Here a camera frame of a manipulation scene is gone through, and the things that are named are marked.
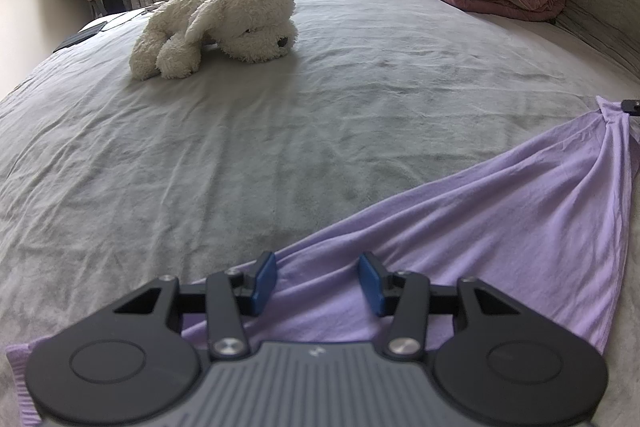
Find dark cable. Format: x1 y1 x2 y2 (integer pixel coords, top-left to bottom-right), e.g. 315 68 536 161
105 4 168 30

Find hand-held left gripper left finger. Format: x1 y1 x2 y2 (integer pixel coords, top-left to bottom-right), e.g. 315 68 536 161
112 251 278 360

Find white plush dog toy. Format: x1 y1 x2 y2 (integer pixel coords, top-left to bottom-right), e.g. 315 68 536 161
129 0 299 81

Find dark tablet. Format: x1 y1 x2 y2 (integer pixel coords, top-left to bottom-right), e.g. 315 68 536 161
52 21 108 54

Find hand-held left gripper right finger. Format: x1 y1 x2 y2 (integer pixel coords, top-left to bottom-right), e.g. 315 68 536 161
357 252 521 360

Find purple pants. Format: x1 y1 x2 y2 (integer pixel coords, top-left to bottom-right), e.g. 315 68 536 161
5 96 632 427

